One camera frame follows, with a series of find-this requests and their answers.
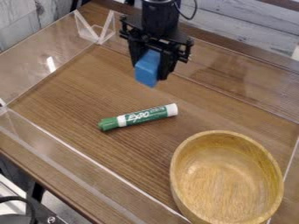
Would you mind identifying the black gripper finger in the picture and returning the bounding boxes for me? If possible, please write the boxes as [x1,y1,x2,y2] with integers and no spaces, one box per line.
[157,46,179,81]
[128,38,148,66]

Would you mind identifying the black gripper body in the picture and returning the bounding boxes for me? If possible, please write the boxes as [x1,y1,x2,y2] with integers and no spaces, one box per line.
[119,0,193,63]

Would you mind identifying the blue rectangular block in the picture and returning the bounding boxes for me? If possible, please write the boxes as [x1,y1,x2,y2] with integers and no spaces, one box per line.
[135,50,160,88]

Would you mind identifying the brown wooden bowl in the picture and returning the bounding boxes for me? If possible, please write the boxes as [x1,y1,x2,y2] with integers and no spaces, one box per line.
[169,130,284,224]

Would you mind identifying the green Expo marker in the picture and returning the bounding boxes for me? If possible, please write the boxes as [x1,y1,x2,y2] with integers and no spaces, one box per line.
[97,103,179,131]

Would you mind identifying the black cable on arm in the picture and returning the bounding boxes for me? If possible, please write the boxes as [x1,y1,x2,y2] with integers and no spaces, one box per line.
[172,0,199,21]

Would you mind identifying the clear acrylic enclosure wall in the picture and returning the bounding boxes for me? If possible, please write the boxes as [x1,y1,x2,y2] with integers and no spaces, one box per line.
[0,8,299,224]

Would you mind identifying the black cable lower left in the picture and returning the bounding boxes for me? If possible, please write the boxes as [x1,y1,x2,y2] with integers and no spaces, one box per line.
[0,195,39,224]

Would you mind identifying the black metal table frame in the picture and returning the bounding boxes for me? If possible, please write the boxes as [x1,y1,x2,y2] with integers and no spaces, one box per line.
[25,182,67,224]

